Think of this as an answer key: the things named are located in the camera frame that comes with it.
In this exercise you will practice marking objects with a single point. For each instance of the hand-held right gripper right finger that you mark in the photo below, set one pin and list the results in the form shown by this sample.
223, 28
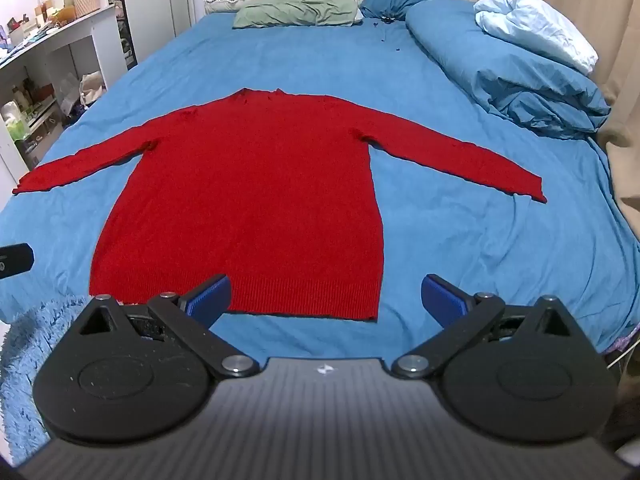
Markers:
442, 301

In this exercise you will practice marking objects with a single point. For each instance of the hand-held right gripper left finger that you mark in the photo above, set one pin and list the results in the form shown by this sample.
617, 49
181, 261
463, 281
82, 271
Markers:
209, 301

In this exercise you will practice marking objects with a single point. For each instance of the red knit sweater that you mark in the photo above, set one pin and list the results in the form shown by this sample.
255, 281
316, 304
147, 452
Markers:
250, 185

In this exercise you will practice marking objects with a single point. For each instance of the blue shaggy rug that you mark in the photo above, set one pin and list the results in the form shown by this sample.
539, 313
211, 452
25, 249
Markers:
25, 360

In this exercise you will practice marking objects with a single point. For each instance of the clear plastic drawer box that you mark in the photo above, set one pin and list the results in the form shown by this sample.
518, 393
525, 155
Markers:
40, 130

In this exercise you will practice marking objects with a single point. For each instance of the cream canvas bag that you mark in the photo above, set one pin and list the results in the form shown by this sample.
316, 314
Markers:
90, 89

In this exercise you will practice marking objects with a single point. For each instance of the white shelf desk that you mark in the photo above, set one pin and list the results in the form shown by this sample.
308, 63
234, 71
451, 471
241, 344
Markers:
95, 40

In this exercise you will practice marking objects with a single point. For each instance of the wicker basket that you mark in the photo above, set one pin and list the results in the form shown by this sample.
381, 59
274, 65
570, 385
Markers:
86, 2

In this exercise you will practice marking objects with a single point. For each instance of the blue bed sheet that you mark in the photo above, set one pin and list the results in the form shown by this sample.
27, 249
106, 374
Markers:
300, 50

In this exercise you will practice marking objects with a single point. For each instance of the white wardrobe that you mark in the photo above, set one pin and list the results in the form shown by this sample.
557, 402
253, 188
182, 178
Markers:
150, 5

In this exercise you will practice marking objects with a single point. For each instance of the pale blue white blanket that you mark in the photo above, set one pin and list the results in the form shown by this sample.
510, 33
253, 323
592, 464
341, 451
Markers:
535, 20

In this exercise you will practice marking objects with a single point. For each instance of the green pillow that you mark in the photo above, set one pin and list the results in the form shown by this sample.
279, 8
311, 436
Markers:
290, 12

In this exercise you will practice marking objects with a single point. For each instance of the beige curtain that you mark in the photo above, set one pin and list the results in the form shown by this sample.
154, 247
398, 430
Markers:
617, 10

